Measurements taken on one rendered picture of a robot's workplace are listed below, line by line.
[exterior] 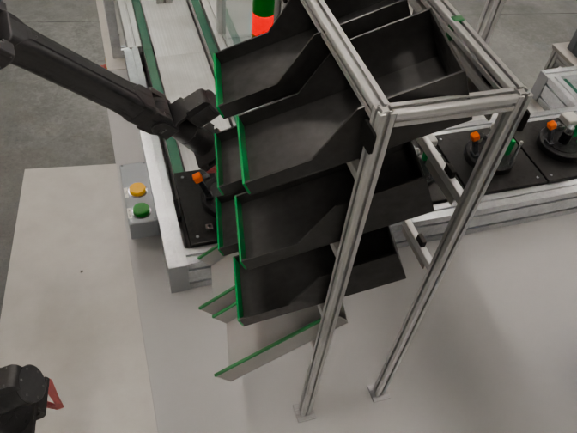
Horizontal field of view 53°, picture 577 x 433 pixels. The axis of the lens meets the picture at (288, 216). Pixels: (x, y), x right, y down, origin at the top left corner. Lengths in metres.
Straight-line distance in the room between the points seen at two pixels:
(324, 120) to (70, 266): 0.90
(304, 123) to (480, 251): 0.95
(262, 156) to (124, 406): 0.71
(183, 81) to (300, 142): 1.18
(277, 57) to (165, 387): 0.74
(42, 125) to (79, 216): 1.71
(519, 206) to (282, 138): 1.01
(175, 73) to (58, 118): 1.44
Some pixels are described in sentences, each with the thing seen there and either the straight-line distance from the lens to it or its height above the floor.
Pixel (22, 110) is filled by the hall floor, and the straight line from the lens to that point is 3.39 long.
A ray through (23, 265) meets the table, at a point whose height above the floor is 0.86.
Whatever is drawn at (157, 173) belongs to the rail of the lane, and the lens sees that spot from 1.54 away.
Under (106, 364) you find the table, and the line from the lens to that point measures 1.34.
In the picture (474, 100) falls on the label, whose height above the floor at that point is 1.66.
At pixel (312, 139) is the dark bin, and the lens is 0.74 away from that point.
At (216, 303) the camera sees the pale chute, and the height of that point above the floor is 1.03.
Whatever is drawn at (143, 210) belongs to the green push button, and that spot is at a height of 0.97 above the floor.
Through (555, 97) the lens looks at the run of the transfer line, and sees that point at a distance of 2.16.
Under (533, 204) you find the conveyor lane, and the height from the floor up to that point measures 0.93.
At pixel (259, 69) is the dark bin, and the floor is 1.54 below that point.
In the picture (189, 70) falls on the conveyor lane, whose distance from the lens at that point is 1.95.
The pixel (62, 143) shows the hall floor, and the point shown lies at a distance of 3.13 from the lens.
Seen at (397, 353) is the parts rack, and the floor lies 1.06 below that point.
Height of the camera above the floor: 2.03
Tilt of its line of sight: 49 degrees down
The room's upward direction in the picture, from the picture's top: 7 degrees clockwise
